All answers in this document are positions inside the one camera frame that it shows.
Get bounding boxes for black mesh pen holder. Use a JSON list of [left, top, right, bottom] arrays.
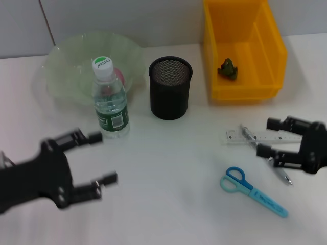
[[148, 56, 193, 120]]

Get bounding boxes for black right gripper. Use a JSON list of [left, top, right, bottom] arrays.
[[256, 115, 327, 175]]

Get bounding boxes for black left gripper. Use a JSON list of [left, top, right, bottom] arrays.
[[0, 128, 119, 214]]

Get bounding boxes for blue scissors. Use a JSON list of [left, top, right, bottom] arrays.
[[220, 166, 289, 219]]

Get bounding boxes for yellow plastic storage bin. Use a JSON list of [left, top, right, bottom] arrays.
[[203, 0, 289, 101]]

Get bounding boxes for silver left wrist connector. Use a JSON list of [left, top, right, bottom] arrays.
[[0, 151, 15, 168]]

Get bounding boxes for green plastic wrapper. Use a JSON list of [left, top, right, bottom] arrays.
[[217, 58, 239, 80]]

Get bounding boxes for clear plastic ruler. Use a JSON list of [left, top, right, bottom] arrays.
[[225, 129, 303, 145]]

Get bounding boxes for pale green plastic bowl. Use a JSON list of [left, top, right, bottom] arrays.
[[42, 30, 144, 105]]

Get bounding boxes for water bottle green label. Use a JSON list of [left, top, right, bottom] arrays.
[[91, 55, 131, 140]]

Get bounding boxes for white grey ballpoint pen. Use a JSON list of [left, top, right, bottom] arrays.
[[240, 124, 294, 186]]

